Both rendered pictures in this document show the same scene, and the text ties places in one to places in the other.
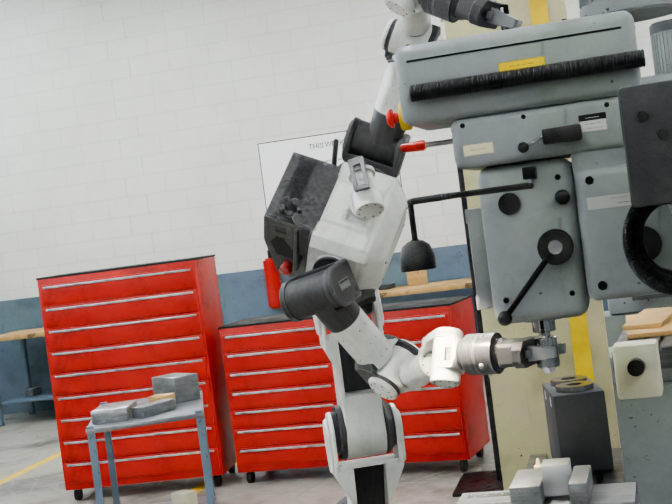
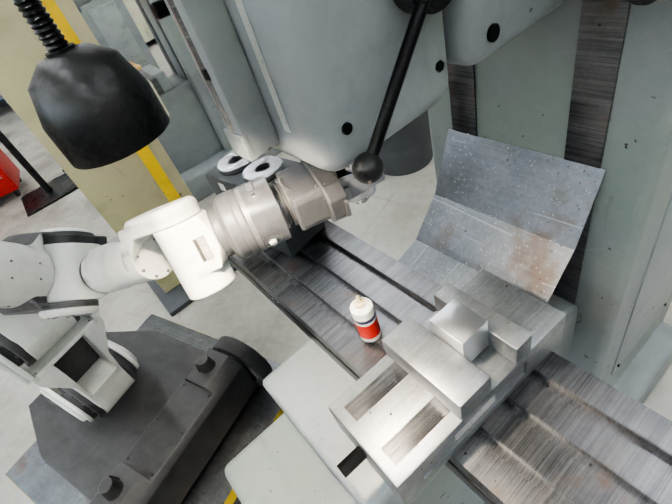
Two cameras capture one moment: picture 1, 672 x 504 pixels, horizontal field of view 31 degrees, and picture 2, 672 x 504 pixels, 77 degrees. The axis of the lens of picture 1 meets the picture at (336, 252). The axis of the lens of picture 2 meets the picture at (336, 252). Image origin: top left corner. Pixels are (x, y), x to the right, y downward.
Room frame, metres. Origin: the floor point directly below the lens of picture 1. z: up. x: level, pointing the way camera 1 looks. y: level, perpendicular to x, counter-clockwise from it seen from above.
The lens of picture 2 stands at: (2.13, -0.06, 1.54)
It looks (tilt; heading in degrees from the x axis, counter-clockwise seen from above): 42 degrees down; 321
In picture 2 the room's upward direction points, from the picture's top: 20 degrees counter-clockwise
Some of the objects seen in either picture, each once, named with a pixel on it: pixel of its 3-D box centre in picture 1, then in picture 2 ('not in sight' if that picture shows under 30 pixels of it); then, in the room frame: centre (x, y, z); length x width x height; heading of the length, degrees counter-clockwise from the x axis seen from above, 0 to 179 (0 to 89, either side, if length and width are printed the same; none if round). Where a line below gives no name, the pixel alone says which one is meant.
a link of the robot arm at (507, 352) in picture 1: (506, 353); (291, 202); (2.51, -0.33, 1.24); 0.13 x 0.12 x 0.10; 148
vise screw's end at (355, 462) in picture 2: not in sight; (351, 461); (2.38, -0.15, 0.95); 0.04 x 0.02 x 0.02; 75
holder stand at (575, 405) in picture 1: (576, 422); (264, 198); (2.88, -0.52, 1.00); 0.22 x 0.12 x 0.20; 177
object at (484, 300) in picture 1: (481, 258); (213, 49); (2.49, -0.30, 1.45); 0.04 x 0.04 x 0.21; 77
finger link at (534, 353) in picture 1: (540, 353); (362, 183); (2.44, -0.39, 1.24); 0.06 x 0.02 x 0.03; 58
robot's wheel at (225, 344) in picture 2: not in sight; (242, 361); (3.04, -0.29, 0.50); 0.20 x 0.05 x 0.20; 8
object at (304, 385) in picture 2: not in sight; (407, 361); (2.47, -0.41, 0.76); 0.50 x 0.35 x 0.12; 77
